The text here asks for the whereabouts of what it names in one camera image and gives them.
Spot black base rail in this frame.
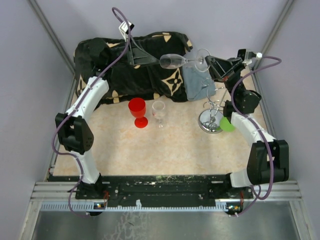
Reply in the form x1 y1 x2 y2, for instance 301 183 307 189
47 172 253 208

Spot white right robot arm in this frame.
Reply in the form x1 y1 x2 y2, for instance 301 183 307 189
205 52 289 200

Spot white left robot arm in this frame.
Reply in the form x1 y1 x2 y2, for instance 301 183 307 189
53 34 159 199

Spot black floral blanket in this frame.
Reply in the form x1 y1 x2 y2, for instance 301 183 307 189
73 31 193 105

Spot blue grey cloth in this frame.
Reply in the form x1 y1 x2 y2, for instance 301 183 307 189
182 66 216 101

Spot clear wine glass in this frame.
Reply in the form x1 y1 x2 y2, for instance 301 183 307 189
159 48 211 72
152 100 166 128

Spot green wine glass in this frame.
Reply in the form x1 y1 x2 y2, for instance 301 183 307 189
219 116 236 132

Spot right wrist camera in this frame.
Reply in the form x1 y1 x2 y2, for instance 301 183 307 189
237 48 263 66

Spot chrome wine glass rack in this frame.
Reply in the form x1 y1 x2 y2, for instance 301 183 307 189
197 77 228 134

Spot red wine glass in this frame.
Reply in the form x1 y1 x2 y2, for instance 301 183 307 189
128 97 148 129

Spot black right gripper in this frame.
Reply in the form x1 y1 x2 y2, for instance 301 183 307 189
204 56 246 102

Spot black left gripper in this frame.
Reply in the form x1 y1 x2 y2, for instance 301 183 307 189
107 35 160 67

